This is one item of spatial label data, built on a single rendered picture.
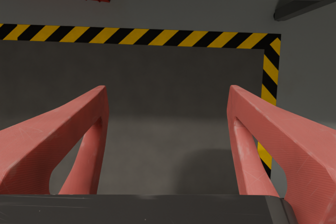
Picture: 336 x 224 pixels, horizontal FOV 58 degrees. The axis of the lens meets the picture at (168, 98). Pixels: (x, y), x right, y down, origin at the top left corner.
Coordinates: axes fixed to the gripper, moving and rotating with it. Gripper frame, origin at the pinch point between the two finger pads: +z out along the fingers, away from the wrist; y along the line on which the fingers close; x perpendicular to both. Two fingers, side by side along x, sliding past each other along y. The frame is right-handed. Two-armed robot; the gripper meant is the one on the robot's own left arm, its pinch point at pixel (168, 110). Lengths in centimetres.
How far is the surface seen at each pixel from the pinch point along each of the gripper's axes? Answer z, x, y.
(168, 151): 75, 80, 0
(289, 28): 99, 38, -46
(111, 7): 103, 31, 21
